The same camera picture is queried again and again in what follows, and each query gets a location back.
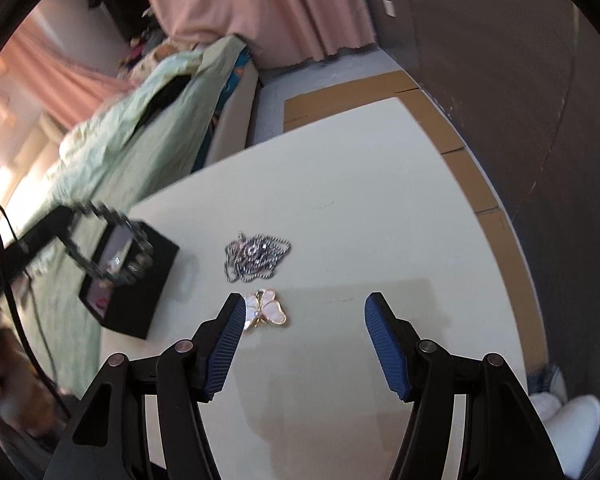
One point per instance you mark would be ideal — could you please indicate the dark wood wardrobe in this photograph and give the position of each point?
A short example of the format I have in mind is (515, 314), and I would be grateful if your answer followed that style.
(505, 85)

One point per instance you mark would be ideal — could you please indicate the bed with green sheet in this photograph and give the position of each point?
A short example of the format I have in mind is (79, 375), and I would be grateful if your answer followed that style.
(67, 320)

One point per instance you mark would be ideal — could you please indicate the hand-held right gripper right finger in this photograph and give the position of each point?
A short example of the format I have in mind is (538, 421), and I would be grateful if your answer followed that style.
(387, 350)

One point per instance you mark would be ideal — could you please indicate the hanging dark clothes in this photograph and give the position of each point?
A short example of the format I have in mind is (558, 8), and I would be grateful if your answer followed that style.
(120, 10)

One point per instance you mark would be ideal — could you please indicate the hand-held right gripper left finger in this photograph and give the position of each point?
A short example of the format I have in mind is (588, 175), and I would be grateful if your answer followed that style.
(222, 350)

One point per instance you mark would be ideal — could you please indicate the light green duvet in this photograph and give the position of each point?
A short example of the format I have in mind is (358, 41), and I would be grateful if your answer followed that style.
(120, 130)

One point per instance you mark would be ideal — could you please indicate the white wall socket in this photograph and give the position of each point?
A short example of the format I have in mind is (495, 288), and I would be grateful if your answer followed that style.
(390, 7)

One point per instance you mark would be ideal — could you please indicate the white butterfly brooch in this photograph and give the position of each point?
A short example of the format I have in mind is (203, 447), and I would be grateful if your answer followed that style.
(270, 310)

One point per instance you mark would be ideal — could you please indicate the white slipper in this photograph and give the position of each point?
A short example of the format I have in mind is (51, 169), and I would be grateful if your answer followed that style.
(570, 425)

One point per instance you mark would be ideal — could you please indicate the white table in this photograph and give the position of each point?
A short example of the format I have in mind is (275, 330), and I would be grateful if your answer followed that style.
(330, 100)

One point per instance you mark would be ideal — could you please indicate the black garment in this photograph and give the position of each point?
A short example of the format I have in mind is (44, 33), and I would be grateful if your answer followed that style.
(167, 92)

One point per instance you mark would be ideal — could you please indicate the blue cartoon printed sheet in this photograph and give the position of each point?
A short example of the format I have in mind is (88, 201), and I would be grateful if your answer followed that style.
(225, 105)

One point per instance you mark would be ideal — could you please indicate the black jewelry box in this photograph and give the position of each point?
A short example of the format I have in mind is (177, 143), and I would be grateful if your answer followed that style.
(140, 310)

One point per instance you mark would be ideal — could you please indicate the person's left hand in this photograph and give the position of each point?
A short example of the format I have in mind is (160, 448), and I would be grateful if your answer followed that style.
(10, 400)

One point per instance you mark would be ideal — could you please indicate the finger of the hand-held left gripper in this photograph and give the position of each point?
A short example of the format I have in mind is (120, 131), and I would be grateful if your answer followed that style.
(30, 245)

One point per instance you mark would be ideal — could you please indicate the cartoon printed pillow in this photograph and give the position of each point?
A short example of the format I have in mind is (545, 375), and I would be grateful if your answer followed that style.
(160, 52)

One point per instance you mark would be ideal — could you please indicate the pink curtain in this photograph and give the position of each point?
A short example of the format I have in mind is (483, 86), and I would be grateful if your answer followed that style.
(55, 70)
(280, 5)

